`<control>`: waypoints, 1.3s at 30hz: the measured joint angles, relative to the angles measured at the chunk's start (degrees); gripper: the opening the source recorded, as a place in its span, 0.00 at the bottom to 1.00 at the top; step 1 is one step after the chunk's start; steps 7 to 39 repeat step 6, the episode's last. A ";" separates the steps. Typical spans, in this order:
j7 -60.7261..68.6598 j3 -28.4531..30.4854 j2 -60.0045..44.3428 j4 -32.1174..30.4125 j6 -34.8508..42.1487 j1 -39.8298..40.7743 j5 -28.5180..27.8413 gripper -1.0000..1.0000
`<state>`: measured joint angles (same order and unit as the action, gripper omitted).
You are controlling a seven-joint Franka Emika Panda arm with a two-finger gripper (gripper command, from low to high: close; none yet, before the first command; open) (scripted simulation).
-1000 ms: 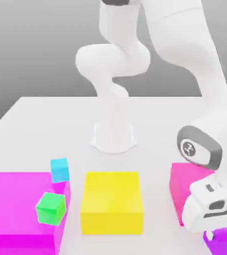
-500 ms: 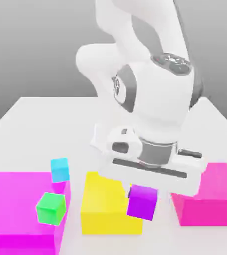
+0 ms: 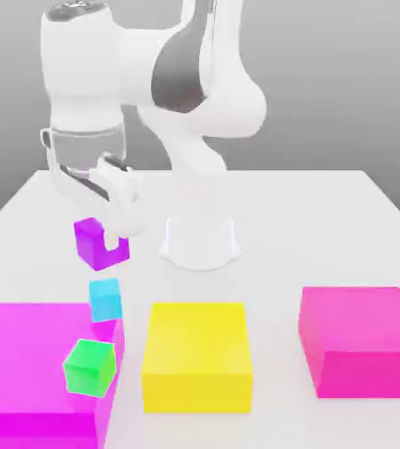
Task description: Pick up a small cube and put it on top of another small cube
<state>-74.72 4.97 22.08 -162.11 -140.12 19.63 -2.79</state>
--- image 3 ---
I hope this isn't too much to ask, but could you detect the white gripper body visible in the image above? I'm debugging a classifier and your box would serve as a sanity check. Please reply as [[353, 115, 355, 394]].
[[47, 158, 146, 239]]

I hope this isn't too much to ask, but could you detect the small purple cube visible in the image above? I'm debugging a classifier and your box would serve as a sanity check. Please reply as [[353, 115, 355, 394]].
[[73, 216, 131, 272]]

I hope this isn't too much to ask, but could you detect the small cyan cube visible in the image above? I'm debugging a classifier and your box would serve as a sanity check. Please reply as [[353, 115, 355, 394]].
[[88, 277, 123, 323]]

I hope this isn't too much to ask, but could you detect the small green cube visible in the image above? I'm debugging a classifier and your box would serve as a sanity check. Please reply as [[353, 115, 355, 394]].
[[61, 338, 118, 399]]

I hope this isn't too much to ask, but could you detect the large yellow box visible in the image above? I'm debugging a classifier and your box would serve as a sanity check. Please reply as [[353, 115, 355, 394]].
[[141, 302, 254, 414]]

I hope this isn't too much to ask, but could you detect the large magenta box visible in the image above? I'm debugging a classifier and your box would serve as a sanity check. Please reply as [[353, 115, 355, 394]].
[[0, 302, 125, 449]]

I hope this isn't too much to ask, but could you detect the large pink box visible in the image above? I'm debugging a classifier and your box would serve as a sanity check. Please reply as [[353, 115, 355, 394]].
[[297, 286, 400, 400]]

